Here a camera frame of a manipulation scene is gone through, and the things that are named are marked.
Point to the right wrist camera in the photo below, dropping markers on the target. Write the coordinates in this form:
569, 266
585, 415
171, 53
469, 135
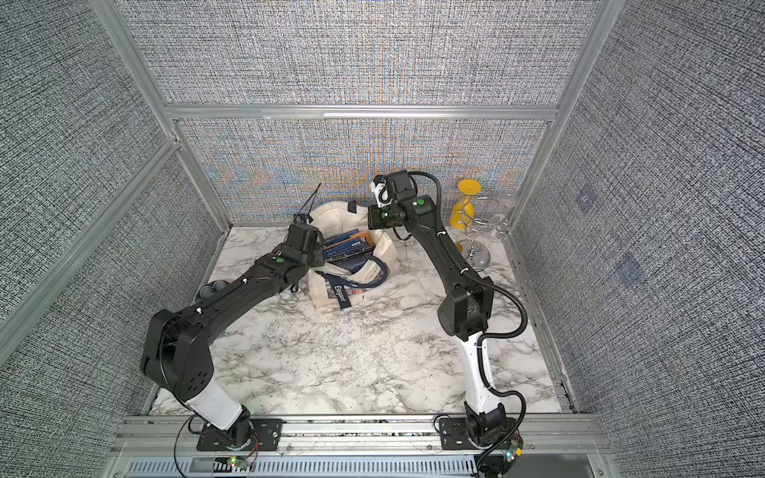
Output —
380, 190

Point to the aluminium front rail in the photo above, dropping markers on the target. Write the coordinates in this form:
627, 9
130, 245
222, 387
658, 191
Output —
372, 445

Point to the cream canvas tote bag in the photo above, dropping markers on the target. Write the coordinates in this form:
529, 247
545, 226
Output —
332, 287

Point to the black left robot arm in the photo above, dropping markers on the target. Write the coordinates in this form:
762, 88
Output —
176, 355

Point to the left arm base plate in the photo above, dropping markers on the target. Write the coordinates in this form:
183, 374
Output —
263, 434

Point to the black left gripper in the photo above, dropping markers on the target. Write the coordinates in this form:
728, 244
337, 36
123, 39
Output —
320, 254

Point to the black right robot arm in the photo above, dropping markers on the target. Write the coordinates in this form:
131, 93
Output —
412, 199

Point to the dark flower shaped dish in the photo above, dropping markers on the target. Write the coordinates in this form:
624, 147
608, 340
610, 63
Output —
210, 289

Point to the clear wine glass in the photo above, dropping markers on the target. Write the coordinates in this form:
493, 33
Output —
502, 205

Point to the yellow wine glass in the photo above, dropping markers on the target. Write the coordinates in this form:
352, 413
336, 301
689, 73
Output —
462, 216

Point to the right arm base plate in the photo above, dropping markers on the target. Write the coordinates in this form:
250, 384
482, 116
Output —
455, 434

